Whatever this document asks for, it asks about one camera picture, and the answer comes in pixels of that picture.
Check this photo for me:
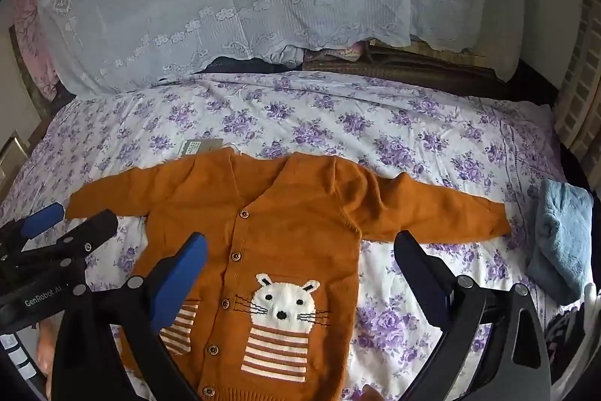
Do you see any orange knitted cat cardigan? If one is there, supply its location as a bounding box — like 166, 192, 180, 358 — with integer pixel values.
66, 148, 510, 400

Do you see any person's left hand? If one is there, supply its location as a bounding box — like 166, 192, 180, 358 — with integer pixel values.
37, 315, 60, 400

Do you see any folded light blue cloth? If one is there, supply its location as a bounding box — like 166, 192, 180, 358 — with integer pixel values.
527, 179, 594, 305

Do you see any paper garment hang tag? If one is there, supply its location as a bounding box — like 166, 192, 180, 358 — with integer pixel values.
179, 138, 223, 157

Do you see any pink floral curtain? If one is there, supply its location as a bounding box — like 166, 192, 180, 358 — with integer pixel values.
13, 0, 59, 102

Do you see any dark woven bed mat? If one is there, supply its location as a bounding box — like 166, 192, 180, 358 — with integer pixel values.
302, 38, 555, 106

